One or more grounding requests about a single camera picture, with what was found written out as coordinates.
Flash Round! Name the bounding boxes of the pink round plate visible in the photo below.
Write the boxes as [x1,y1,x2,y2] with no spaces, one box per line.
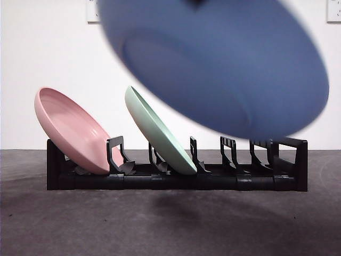
[34,86,132,175]

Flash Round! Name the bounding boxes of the black plastic dish rack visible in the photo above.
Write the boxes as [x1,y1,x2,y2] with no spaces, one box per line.
[46,135,309,193]

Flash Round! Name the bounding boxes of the white wall socket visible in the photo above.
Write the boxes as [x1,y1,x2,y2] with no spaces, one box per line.
[327,0,341,23]
[86,0,102,25]

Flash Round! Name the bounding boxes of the blue round plate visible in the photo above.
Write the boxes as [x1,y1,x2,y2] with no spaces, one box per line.
[97,0,330,141]

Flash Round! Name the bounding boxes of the pale green round plate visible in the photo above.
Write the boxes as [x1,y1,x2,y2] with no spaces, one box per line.
[124,85,198,176]

